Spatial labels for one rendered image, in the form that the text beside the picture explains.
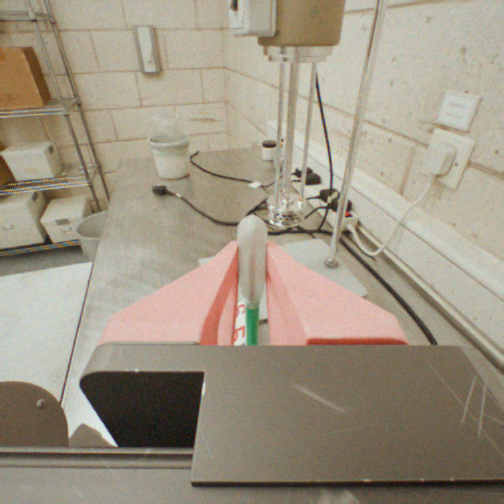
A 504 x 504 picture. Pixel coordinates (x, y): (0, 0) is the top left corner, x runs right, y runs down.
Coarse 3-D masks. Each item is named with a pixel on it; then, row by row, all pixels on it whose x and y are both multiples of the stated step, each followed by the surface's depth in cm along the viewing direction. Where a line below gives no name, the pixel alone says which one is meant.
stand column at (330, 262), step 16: (384, 0) 36; (384, 16) 37; (368, 48) 39; (368, 64) 40; (368, 80) 41; (368, 96) 42; (352, 128) 45; (352, 144) 46; (352, 160) 48; (352, 176) 50; (336, 224) 55; (336, 240) 57
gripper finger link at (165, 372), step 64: (128, 320) 6; (192, 320) 5; (128, 384) 5; (192, 384) 5; (256, 384) 4; (320, 384) 4; (384, 384) 4; (448, 384) 4; (256, 448) 4; (320, 448) 4; (384, 448) 4; (448, 448) 4
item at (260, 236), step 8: (256, 216) 11; (256, 224) 11; (264, 224) 11; (256, 232) 11; (264, 232) 11; (256, 240) 11; (264, 240) 11; (256, 248) 11; (264, 248) 12; (256, 256) 11; (264, 256) 12; (256, 264) 12; (264, 264) 12; (256, 272) 12; (264, 272) 12; (256, 280) 12; (264, 280) 13; (256, 288) 12; (264, 288) 13; (256, 296) 13
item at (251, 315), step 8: (248, 312) 14; (256, 312) 14; (248, 320) 14; (256, 320) 14; (248, 328) 14; (256, 328) 15; (248, 336) 15; (256, 336) 15; (248, 344) 15; (256, 344) 15
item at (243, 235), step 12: (240, 228) 11; (240, 240) 11; (252, 240) 11; (240, 252) 12; (252, 252) 11; (240, 264) 12; (252, 264) 12; (240, 276) 12; (252, 276) 12; (240, 288) 13; (252, 288) 12; (252, 300) 13
